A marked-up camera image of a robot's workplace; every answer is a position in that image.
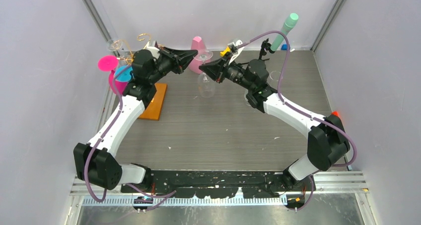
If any pink wine glass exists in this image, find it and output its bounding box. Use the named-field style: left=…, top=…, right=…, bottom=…
left=97, top=55, right=127, bottom=94

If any pink metronome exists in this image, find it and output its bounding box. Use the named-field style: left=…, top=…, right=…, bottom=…
left=188, top=36, right=213, bottom=74

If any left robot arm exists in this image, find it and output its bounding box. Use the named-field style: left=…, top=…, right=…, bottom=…
left=73, top=47, right=198, bottom=195

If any yellow block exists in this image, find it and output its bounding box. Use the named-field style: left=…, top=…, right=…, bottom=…
left=219, top=46, right=230, bottom=57

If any black tripod stand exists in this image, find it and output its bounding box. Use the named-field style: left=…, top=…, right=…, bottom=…
left=258, top=38, right=273, bottom=60

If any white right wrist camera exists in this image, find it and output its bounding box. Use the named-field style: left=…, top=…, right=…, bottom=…
left=228, top=39, right=244, bottom=64

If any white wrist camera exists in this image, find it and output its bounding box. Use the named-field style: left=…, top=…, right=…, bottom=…
left=144, top=45, right=160, bottom=59
left=228, top=39, right=244, bottom=64

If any mint green microphone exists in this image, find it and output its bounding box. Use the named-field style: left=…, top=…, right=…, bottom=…
left=270, top=13, right=299, bottom=51

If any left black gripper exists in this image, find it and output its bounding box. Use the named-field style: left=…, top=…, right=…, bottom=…
left=148, top=47, right=198, bottom=84

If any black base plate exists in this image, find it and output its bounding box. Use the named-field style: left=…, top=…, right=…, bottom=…
left=121, top=169, right=312, bottom=199

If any tall clear wine glass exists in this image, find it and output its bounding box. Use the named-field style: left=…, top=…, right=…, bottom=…
left=269, top=71, right=281, bottom=83

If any short ribbed clear glass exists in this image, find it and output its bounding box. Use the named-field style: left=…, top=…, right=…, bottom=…
left=244, top=90, right=251, bottom=106

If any blue wine glass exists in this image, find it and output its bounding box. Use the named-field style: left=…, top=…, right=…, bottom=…
left=114, top=65, right=133, bottom=82

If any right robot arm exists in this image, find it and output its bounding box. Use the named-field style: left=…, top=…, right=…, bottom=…
left=199, top=57, right=351, bottom=191

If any gold wire glass rack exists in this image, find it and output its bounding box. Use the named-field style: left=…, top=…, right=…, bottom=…
left=112, top=33, right=152, bottom=65

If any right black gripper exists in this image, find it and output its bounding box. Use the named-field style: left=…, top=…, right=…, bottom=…
left=200, top=52, right=254, bottom=91

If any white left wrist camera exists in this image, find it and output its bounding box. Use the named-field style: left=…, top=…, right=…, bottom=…
left=144, top=45, right=160, bottom=59

